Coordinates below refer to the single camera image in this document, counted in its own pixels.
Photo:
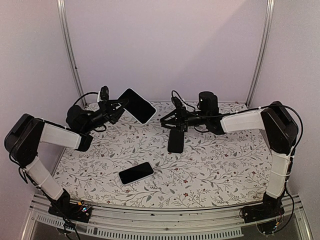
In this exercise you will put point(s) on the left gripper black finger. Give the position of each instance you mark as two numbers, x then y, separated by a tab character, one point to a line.
115	115
112	103

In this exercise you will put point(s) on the left aluminium frame post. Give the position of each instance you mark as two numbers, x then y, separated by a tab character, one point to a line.
61	7

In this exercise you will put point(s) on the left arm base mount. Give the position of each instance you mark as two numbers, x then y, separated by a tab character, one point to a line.
80	211

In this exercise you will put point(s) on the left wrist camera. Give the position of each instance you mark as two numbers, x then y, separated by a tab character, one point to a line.
103	94

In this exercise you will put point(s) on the black cased phone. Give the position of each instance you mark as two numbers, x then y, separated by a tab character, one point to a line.
175	142

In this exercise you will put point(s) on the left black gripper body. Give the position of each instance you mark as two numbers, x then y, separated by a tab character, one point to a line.
97	119

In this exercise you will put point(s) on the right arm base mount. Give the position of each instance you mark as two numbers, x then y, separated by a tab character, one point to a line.
263	211

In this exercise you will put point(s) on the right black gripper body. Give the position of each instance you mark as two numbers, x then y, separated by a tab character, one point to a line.
186	121

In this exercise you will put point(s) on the front aluminium rail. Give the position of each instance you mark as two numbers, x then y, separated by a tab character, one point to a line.
112	222

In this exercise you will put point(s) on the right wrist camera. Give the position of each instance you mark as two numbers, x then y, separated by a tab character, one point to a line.
177	101

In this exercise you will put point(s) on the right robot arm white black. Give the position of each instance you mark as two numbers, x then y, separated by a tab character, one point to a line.
250	122

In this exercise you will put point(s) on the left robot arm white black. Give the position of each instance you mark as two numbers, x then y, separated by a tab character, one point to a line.
22	143

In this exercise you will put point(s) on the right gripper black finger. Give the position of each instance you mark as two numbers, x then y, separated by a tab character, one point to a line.
168	124
168	116

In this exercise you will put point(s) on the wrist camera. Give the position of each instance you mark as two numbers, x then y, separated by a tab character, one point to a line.
103	94
177	101

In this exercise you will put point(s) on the white cased phone on table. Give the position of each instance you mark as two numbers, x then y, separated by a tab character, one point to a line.
136	173

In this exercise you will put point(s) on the floral patterned table mat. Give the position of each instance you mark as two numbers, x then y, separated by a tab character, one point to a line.
128	164

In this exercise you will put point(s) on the light blue cased phone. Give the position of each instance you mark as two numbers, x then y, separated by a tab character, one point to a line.
138	107

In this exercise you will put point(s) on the right aluminium frame post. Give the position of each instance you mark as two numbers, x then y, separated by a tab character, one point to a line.
270	4

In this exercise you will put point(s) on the aluminium frame post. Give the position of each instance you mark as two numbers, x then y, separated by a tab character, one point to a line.
270	4
61	7

